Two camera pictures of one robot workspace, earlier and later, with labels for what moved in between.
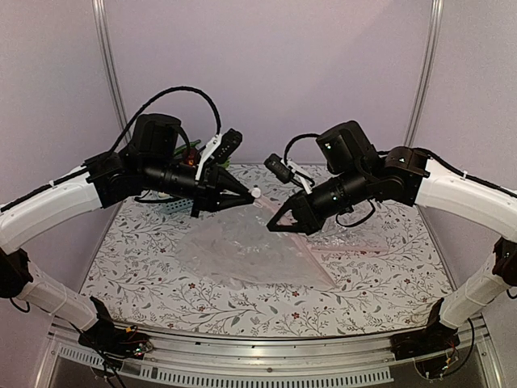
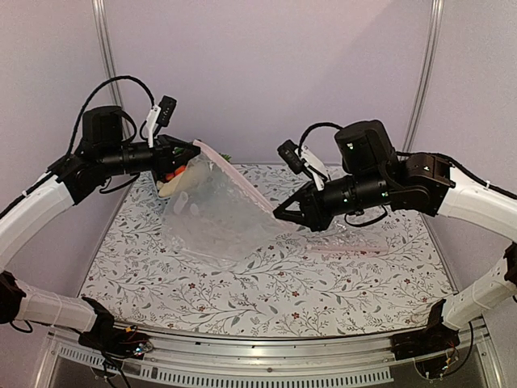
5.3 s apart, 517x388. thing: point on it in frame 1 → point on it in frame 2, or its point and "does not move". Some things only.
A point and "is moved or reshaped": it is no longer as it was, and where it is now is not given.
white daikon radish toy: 226,164 is moved or reshaped
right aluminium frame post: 436,14 does not move
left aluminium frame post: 104,51 does not move
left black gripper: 211,187 → 164,161
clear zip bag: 232,245 is moved or reshaped
